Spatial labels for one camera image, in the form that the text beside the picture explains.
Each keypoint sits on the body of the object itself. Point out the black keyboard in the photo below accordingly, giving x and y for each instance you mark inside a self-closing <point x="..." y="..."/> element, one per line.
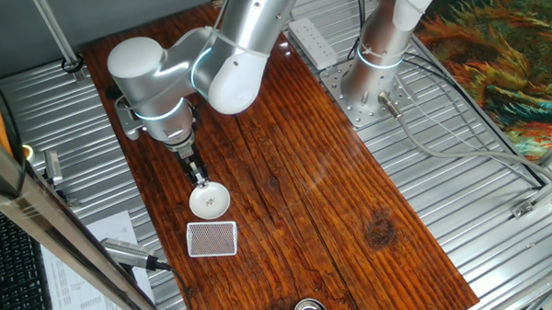
<point x="10" y="265"/>

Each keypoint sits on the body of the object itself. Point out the steel frame beam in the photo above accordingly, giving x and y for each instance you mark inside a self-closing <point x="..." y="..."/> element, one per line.
<point x="48" y="220"/>

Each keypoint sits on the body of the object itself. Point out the white power strip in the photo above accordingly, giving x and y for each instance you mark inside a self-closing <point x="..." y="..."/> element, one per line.
<point x="312" y="43"/>

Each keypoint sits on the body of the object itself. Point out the wood grain board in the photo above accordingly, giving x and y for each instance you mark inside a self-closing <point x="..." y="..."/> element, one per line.
<point x="302" y="197"/>

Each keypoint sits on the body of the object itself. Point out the white mesh basket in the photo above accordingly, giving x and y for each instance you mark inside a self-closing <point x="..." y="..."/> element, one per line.
<point x="211" y="239"/>

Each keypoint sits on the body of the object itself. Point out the small silver ribbed camera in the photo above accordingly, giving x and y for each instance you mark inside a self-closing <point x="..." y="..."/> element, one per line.
<point x="53" y="165"/>

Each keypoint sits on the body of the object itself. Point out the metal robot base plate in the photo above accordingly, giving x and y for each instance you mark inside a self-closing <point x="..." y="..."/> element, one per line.
<point x="365" y="114"/>

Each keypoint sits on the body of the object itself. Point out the small white ceramic plate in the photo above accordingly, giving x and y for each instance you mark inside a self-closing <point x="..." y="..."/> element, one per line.
<point x="210" y="201"/>

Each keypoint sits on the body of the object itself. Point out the metal camera mount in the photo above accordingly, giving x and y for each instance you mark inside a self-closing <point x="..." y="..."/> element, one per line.
<point x="72" y="201"/>

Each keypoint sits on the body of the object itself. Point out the aluminium pole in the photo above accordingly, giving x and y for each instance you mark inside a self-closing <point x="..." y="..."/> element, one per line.
<point x="50" y="23"/>

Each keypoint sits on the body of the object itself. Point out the printed paper sheet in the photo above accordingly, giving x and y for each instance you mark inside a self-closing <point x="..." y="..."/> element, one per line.
<point x="117" y="225"/>

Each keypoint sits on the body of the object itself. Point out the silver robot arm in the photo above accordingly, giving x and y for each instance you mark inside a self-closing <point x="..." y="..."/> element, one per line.
<point x="243" y="29"/>

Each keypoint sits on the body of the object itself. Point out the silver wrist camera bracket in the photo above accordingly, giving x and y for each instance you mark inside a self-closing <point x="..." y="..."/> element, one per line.
<point x="127" y="122"/>

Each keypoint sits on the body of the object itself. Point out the colourful painted cloth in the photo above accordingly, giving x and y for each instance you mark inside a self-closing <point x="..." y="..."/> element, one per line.
<point x="505" y="57"/>

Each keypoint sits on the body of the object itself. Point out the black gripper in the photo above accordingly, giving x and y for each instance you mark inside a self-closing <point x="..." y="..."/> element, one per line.
<point x="191" y="161"/>

